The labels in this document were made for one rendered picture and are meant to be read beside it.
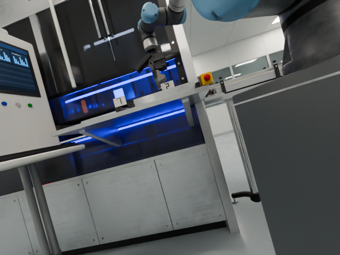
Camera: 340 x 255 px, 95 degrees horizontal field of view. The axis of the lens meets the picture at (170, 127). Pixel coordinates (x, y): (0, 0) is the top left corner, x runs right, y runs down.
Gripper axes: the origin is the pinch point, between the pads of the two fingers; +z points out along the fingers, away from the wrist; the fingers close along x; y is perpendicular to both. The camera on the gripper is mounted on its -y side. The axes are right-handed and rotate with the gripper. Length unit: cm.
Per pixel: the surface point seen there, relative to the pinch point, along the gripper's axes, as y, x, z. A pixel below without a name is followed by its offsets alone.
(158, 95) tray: 1.6, -19.5, 8.9
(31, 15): -77, 18, -80
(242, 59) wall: 237, 479, -132
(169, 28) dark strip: 15.0, 18.5, -38.7
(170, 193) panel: -13, 18, 65
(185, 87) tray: 13.2, -19.6, 8.8
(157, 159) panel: -16.2, 17.8, 41.3
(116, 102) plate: -32.8, 17.7, -2.8
